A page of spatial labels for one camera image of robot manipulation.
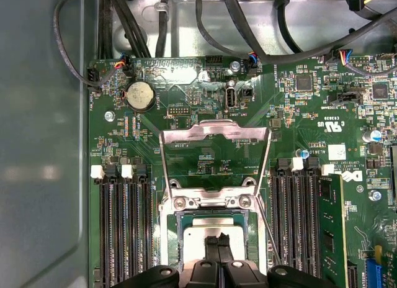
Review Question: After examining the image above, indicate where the coin battery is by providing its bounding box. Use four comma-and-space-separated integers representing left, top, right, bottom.
123, 79, 156, 112

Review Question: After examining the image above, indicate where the green motherboard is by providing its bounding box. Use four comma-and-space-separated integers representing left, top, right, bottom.
87, 55, 397, 288

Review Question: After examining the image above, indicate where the thin grey wire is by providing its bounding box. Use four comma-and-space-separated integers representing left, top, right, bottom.
53, 0, 102, 88

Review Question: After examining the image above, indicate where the wire locking lever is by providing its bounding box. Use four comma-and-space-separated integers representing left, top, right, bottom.
256, 200, 283, 267

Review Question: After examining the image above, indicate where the green RAM stick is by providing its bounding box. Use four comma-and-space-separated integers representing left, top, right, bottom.
316, 172, 349, 288

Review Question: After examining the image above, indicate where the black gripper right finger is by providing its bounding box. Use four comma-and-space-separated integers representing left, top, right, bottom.
219, 233, 329, 288

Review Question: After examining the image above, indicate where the internal USB port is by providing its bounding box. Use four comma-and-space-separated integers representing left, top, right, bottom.
225, 79, 238, 110

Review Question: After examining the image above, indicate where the thick black cable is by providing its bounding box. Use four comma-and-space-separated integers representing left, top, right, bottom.
221, 0, 397, 65

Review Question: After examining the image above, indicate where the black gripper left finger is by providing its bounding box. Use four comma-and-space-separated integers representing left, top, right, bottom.
113, 236, 220, 288

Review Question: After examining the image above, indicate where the metal socket cover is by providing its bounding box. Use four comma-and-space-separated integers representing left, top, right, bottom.
158, 119, 273, 208

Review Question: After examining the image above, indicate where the silver CPU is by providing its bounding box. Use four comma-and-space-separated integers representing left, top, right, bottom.
177, 210, 251, 270

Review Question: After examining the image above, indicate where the black expansion slot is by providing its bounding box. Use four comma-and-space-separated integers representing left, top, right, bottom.
347, 259, 357, 288

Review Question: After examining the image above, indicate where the black PC case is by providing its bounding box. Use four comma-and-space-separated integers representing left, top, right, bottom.
0, 0, 397, 288

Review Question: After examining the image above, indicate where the blue board connector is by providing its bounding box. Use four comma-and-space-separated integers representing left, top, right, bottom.
365, 258, 382, 288

